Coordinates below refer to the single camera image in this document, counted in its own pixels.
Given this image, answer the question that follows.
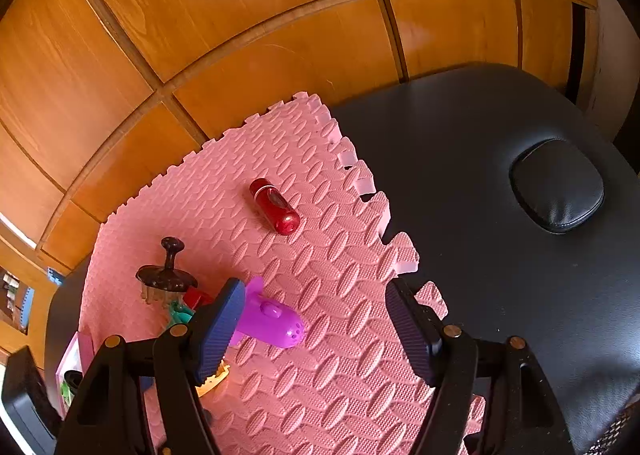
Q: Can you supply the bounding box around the wooden door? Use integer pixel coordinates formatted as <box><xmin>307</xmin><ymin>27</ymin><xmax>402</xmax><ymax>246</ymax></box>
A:
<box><xmin>0</xmin><ymin>262</ymin><xmax>51</xmax><ymax>358</ymax></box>

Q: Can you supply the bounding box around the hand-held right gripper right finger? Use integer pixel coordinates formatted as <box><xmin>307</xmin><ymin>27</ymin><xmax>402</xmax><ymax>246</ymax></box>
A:
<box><xmin>385</xmin><ymin>277</ymin><xmax>576</xmax><ymax>455</ymax></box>

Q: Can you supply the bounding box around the black mesh panel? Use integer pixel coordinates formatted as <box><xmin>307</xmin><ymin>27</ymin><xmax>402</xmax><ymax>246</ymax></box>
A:
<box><xmin>582</xmin><ymin>405</ymin><xmax>640</xmax><ymax>455</ymax></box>

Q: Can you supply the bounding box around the pink foam mat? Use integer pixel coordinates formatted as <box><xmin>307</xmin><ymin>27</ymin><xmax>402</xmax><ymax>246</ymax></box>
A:
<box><xmin>80</xmin><ymin>92</ymin><xmax>486</xmax><ymax>455</ymax></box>

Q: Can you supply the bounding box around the brown scalp massager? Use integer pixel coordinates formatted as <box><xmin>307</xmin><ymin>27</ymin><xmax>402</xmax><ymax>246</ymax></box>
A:
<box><xmin>136</xmin><ymin>236</ymin><xmax>197</xmax><ymax>306</ymax></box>

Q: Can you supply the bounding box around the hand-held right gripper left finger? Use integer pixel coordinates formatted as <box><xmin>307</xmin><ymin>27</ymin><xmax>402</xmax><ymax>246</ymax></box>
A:
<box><xmin>55</xmin><ymin>277</ymin><xmax>247</xmax><ymax>455</ymax></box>

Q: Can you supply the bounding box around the wooden wardrobe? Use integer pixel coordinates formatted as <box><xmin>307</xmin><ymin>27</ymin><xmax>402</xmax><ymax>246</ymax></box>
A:
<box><xmin>0</xmin><ymin>0</ymin><xmax>601</xmax><ymax>276</ymax></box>

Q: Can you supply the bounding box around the orange plastic piece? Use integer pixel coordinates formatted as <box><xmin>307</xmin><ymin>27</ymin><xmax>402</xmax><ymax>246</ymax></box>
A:
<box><xmin>195</xmin><ymin>357</ymin><xmax>231</xmax><ymax>397</ymax></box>

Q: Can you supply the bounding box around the red lipstick tube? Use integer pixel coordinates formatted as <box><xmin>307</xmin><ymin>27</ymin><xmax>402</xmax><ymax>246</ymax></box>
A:
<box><xmin>248</xmin><ymin>178</ymin><xmax>300</xmax><ymax>236</ymax></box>

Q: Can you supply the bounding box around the door mirror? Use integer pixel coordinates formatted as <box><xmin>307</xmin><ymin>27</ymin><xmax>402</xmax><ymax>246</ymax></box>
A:
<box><xmin>0</xmin><ymin>270</ymin><xmax>36</xmax><ymax>331</ymax></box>

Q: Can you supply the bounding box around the black massage table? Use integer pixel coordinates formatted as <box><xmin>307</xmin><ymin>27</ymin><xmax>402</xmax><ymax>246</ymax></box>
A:
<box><xmin>42</xmin><ymin>62</ymin><xmax>640</xmax><ymax>455</ymax></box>

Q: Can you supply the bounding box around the teal plastic piece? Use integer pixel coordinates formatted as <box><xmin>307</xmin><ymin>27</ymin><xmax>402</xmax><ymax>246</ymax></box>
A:
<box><xmin>167</xmin><ymin>300</ymin><xmax>196</xmax><ymax>328</ymax></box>

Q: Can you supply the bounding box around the purple plastic toy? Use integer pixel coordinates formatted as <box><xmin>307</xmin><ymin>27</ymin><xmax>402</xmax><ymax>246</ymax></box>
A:
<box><xmin>231</xmin><ymin>276</ymin><xmax>305</xmax><ymax>350</ymax></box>

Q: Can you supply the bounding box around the black face hole cushion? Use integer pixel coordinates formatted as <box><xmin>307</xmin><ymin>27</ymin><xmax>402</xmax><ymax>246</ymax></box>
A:
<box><xmin>508</xmin><ymin>139</ymin><xmax>605</xmax><ymax>234</ymax></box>

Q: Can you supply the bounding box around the red plastic block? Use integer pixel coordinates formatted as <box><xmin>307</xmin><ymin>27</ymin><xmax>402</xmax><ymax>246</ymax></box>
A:
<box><xmin>182</xmin><ymin>289</ymin><xmax>216</xmax><ymax>310</ymax></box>

